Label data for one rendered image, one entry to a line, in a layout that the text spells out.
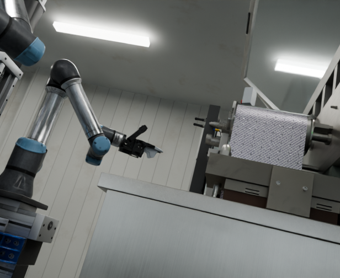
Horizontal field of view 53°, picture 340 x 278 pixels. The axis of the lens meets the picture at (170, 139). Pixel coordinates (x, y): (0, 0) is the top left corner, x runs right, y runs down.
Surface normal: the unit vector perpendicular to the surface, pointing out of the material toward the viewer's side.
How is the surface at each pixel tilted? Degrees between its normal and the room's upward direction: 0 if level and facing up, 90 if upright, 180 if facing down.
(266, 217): 90
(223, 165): 90
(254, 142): 90
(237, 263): 90
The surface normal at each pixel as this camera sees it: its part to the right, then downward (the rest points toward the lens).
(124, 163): -0.07, -0.36
